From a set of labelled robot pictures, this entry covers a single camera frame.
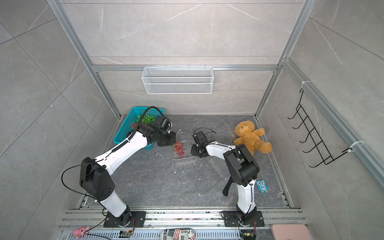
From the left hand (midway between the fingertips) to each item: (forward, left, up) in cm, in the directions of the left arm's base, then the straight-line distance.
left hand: (178, 139), depth 84 cm
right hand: (+2, -10, -17) cm, 20 cm away
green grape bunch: (+28, +27, -12) cm, 41 cm away
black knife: (-24, -26, -19) cm, 40 cm away
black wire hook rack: (-23, -61, +17) cm, 67 cm away
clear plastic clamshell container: (+4, -2, -16) cm, 16 cm away
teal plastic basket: (+19, +39, -11) cm, 45 cm away
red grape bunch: (-1, +1, -7) cm, 7 cm away
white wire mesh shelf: (+41, +1, +12) cm, 43 cm away
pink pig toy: (-41, +46, -15) cm, 63 cm away
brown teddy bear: (+7, -47, -11) cm, 48 cm away
